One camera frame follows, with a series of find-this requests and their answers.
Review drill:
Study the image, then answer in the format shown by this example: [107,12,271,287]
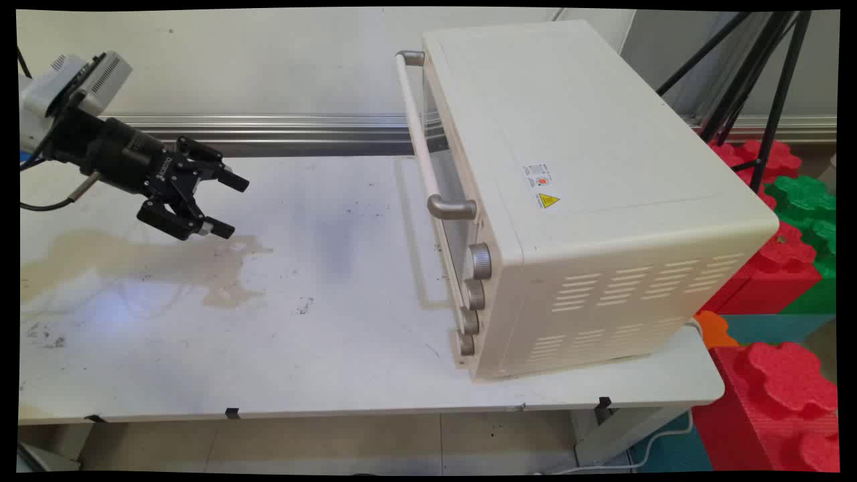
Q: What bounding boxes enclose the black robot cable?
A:
[19,171,101,212]

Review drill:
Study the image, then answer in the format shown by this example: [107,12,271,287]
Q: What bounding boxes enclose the large red foam block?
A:
[692,341,841,473]

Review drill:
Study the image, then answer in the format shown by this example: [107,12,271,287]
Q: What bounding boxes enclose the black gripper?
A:
[47,114,250,241]

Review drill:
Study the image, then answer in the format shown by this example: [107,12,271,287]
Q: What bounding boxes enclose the aluminium rail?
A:
[100,114,838,159]

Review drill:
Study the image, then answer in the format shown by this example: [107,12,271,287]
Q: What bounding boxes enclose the teal foam mat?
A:
[720,313,838,346]

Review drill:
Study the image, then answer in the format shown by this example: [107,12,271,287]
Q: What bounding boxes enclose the white table leg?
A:
[569,402,694,467]

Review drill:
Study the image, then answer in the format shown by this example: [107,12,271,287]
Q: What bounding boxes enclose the cream toaster oven body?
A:
[422,20,781,382]

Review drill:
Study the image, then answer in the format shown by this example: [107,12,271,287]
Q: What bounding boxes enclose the black tripod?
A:
[656,10,814,195]

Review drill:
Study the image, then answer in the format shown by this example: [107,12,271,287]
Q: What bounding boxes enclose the orange foam block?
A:
[693,310,741,350]

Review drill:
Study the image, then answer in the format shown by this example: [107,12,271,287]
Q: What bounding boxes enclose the green foam block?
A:
[765,175,838,315]

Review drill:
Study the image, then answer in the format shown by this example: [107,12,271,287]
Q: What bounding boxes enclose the oven door with silver handle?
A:
[395,50,483,335]

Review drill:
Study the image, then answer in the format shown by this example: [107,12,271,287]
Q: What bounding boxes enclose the white floor cable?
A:
[536,418,694,475]

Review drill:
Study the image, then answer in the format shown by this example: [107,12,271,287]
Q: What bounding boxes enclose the medium red foam block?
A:
[700,221,823,315]

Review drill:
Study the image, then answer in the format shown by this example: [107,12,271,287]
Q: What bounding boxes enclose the large silver oven knob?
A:
[469,243,493,280]

